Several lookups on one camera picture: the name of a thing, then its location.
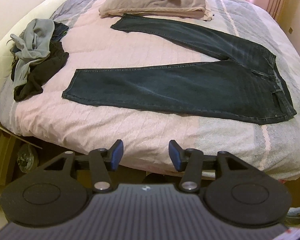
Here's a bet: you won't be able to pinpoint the black garment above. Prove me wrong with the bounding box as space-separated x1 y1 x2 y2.
13 41 69 102

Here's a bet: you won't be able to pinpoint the grey sweatshirt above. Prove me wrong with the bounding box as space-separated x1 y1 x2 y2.
10 18 55 87

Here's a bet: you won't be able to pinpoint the dark blue denim jeans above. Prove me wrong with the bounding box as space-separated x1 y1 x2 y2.
62 14 296 125

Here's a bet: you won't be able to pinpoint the white bed headboard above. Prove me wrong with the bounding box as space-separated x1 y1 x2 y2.
0 0 66 91

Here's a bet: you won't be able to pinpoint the wooden bed frame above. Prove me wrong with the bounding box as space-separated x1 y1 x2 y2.
0 124 42 195

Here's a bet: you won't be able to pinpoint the folded beige blanket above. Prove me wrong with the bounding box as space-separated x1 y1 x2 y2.
99 0 213 21

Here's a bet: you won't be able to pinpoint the dark blue garment in pile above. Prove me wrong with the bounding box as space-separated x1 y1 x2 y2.
51 21 69 42

